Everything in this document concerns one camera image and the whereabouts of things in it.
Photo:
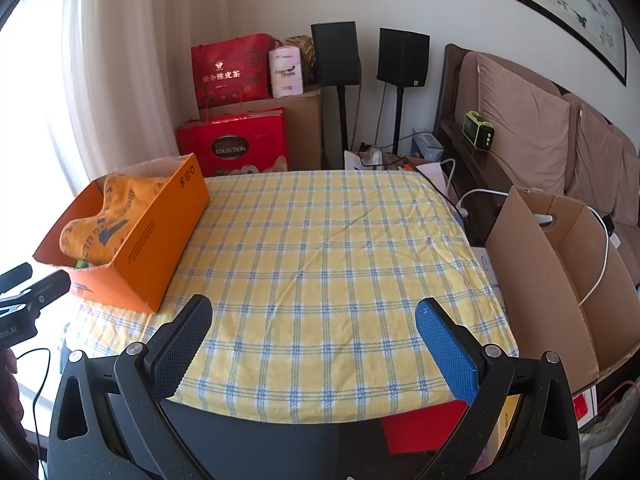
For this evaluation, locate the white plastic device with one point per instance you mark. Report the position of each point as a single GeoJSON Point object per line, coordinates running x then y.
{"type": "Point", "coordinates": [545, 219]}

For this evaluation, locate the orange cardboard box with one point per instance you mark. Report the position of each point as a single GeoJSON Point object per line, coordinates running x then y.
{"type": "Point", "coordinates": [150, 240]}

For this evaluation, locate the yellow checked tablecloth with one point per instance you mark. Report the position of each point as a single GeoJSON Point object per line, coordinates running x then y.
{"type": "Point", "coordinates": [325, 260]}

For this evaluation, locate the brown sofa cushion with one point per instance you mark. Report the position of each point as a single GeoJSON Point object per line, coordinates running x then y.
{"type": "Point", "coordinates": [595, 160]}
{"type": "Point", "coordinates": [525, 120]}
{"type": "Point", "coordinates": [631, 185]}

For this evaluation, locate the white envelope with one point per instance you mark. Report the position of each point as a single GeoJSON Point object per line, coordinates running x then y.
{"type": "Point", "coordinates": [432, 172]}

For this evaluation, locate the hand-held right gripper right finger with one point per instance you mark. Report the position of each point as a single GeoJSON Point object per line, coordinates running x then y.
{"type": "Point", "coordinates": [445, 350]}

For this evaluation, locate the gold foil wrapped gift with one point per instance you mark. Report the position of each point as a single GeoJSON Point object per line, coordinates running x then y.
{"type": "Point", "coordinates": [302, 55]}

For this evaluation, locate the clear plastic container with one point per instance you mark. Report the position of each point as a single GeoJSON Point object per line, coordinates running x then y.
{"type": "Point", "coordinates": [380, 157]}

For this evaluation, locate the red flat box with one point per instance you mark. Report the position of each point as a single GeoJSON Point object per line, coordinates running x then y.
{"type": "Point", "coordinates": [420, 430]}

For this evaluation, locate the person's left hand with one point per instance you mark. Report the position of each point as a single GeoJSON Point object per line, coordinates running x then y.
{"type": "Point", "coordinates": [10, 395]}

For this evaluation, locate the green plastic toy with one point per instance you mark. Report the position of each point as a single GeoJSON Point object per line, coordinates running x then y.
{"type": "Point", "coordinates": [81, 263]}

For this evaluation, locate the green black device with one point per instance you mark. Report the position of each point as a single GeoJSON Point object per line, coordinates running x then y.
{"type": "Point", "coordinates": [477, 130]}

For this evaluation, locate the red gift bag oval label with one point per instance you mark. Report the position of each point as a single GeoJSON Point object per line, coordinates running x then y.
{"type": "Point", "coordinates": [200, 145]}

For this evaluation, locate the open brown cardboard box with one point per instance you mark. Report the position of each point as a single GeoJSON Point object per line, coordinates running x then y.
{"type": "Point", "coordinates": [530, 285]}

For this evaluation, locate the pink white tissue pack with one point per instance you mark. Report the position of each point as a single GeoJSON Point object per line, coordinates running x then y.
{"type": "Point", "coordinates": [286, 72]}

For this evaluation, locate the white usb charger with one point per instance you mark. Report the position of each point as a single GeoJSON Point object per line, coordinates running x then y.
{"type": "Point", "coordinates": [463, 212]}

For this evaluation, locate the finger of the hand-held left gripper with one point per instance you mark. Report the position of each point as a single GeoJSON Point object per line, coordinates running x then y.
{"type": "Point", "coordinates": [45, 287]}
{"type": "Point", "coordinates": [17, 274]}

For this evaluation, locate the black speaker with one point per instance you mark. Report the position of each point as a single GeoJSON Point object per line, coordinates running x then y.
{"type": "Point", "coordinates": [335, 55]}
{"type": "Point", "coordinates": [402, 57]}

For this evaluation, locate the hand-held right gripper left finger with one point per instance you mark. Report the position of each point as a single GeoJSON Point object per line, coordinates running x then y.
{"type": "Point", "coordinates": [180, 350]}

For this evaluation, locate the white blue small carton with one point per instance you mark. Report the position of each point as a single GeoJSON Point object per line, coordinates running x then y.
{"type": "Point", "coordinates": [427, 147]}

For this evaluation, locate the white printed paper bag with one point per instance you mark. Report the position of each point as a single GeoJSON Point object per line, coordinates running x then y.
{"type": "Point", "coordinates": [352, 160]}

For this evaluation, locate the white curtain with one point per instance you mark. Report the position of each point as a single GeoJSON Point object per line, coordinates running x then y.
{"type": "Point", "coordinates": [125, 60]}

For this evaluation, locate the framed ink painting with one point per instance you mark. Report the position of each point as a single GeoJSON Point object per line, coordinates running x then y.
{"type": "Point", "coordinates": [550, 0]}

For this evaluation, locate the black speaker stand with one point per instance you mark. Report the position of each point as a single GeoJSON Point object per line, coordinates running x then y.
{"type": "Point", "coordinates": [398, 120]}
{"type": "Point", "coordinates": [343, 120]}

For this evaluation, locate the orange patterned towel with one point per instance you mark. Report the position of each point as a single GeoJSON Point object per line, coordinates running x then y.
{"type": "Point", "coordinates": [100, 220]}

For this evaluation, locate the large brown cardboard carton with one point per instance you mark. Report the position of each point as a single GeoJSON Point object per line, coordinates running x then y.
{"type": "Point", "coordinates": [305, 130]}

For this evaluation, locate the red gift bag gold print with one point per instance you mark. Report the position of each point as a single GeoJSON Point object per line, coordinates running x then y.
{"type": "Point", "coordinates": [230, 70]}

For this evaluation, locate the white printed carton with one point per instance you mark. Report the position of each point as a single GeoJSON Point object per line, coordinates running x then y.
{"type": "Point", "coordinates": [492, 285]}

